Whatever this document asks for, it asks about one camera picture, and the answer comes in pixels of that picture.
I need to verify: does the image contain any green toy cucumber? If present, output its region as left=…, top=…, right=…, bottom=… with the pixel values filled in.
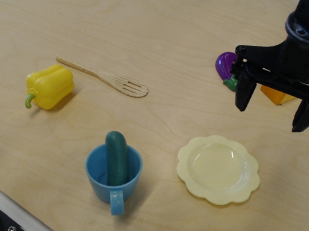
left=105, top=131, right=129, bottom=187

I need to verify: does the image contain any blue plastic cup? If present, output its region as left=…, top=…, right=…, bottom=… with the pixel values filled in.
left=85, top=144, right=143, bottom=216

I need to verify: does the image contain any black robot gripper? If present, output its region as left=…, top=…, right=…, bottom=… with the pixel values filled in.
left=232, top=42, right=309, bottom=133

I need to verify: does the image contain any purple toy eggplant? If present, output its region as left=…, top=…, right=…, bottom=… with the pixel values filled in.
left=215, top=51, right=238, bottom=92

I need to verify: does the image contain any yellow toy bell pepper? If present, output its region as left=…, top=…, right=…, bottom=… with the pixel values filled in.
left=25, top=64, right=74, bottom=110

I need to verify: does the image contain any cream scalloped plastic plate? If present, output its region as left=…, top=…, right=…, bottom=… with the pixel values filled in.
left=176, top=135, right=260, bottom=206

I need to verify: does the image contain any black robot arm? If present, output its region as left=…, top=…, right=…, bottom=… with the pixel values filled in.
left=231, top=0, right=309, bottom=133

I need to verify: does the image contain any orange toy cheese wedge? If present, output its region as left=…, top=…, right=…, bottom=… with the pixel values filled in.
left=260, top=86, right=295, bottom=105

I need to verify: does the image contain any wooden slotted spatula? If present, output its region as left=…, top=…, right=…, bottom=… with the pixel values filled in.
left=56, top=57, right=148, bottom=98

